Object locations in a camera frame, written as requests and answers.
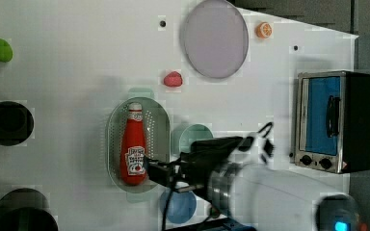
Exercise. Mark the black toaster oven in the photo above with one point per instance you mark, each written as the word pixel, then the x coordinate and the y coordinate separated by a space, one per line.
pixel 333 121

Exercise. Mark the black cylinder lower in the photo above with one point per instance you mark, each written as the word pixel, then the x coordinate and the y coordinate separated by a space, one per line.
pixel 26 210

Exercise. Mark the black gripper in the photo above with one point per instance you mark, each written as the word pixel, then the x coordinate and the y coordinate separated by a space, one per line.
pixel 195 167

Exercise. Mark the green lime toy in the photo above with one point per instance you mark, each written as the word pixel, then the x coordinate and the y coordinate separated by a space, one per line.
pixel 6 51

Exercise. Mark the grey round plate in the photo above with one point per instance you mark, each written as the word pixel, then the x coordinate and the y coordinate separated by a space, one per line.
pixel 215 38

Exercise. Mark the strawberry toy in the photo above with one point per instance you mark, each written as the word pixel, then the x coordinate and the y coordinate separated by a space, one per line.
pixel 173 80

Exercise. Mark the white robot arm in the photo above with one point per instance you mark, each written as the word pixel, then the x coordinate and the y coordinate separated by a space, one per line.
pixel 251 193

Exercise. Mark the black cylinder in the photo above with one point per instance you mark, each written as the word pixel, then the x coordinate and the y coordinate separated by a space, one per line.
pixel 26 210
pixel 16 123

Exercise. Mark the red ketchup bottle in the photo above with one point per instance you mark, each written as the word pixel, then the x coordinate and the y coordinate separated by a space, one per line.
pixel 133 148

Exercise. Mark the black cylinder upper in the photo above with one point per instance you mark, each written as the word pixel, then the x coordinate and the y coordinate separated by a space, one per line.
pixel 16 123

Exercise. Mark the blue bowl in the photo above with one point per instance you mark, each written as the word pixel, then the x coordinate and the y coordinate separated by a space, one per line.
pixel 182 207

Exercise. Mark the green mug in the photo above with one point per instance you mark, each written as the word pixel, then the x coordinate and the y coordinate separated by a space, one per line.
pixel 185 134

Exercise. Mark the orange slice toy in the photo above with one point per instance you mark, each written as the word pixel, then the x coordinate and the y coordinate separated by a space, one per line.
pixel 264 30

